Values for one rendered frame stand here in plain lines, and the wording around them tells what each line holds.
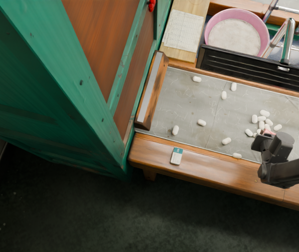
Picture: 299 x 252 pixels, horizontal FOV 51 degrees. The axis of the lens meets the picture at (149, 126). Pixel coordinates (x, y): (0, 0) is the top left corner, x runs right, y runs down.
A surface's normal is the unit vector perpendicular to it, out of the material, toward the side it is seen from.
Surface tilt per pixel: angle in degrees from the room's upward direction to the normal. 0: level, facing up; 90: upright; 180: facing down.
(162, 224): 0
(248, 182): 0
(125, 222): 0
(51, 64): 90
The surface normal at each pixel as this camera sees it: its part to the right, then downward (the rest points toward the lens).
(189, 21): -0.01, -0.25
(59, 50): 0.97, 0.25
